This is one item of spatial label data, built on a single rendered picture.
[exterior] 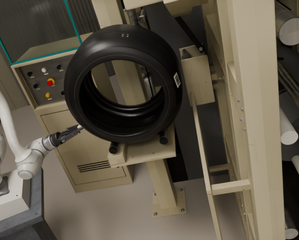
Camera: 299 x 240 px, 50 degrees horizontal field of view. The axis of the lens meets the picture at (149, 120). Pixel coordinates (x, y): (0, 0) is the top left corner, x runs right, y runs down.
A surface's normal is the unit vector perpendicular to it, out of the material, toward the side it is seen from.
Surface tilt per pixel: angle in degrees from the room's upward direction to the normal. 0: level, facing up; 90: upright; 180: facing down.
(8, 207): 90
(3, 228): 0
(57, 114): 90
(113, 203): 0
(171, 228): 0
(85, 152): 90
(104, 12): 90
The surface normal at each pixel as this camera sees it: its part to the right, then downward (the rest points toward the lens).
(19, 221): -0.25, -0.83
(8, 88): 0.29, 0.44
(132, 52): 0.01, 0.37
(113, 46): -0.11, -0.26
